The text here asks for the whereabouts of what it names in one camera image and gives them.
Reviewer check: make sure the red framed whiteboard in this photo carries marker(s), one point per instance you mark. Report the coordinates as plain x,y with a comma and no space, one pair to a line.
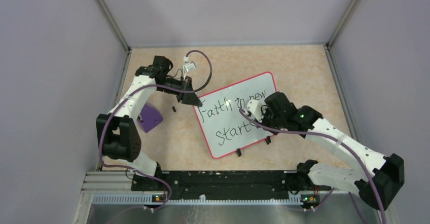
224,129

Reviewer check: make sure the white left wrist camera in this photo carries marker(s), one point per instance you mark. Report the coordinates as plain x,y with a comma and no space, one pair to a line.
188,66

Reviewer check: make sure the white cable duct rail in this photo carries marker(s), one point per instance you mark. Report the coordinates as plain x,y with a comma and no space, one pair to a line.
149,199

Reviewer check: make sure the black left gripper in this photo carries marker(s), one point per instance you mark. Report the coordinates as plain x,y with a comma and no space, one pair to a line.
189,98

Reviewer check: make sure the purple wedge eraser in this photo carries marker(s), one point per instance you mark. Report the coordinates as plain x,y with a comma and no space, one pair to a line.
149,118

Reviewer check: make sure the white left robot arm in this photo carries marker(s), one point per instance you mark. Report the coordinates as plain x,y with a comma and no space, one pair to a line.
118,137

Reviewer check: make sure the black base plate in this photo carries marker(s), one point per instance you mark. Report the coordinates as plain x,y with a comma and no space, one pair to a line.
227,185

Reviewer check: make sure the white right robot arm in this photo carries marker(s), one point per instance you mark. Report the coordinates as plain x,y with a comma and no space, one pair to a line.
373,176

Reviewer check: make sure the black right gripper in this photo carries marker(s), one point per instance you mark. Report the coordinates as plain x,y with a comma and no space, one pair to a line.
264,115

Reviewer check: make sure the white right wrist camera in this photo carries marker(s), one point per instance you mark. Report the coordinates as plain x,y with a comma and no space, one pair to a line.
255,108

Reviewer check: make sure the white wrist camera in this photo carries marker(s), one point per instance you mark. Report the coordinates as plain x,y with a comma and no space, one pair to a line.
188,66
255,108

